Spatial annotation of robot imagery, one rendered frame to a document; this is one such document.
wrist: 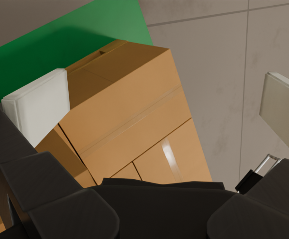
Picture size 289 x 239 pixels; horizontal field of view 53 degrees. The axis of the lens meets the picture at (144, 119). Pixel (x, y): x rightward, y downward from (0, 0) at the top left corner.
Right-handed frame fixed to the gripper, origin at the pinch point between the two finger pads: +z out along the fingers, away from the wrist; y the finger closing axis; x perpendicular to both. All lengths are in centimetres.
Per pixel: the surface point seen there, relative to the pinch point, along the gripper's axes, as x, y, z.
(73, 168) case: -38, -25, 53
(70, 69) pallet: -26, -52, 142
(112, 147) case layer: -54, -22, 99
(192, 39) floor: -14, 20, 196
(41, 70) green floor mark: -26, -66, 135
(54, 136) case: -37, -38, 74
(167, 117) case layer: -45, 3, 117
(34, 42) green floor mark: -11, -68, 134
